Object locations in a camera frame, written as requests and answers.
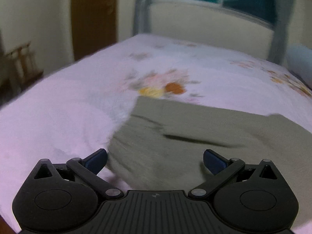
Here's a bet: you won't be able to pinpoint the brown wooden door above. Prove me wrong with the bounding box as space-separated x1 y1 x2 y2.
70 0 117 61

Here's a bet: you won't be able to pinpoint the light blue folded blanket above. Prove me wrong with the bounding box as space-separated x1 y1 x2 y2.
286 44 312 89

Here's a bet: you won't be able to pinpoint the grey curtain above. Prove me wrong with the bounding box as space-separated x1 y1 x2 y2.
132 0 152 36
267 0 295 65

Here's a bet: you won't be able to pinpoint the pink floral bed sheet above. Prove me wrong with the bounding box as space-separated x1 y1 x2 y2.
1 34 311 231

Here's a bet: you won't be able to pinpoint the wooden chair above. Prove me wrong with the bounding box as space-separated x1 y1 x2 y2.
1 42 44 96

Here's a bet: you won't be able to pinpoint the olive green pants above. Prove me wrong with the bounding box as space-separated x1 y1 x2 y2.
108 97 311 192

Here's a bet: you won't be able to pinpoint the grey left curtain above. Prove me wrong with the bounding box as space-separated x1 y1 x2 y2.
132 0 152 36

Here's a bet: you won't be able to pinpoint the grey right curtain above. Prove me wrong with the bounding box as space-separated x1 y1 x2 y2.
267 0 295 65

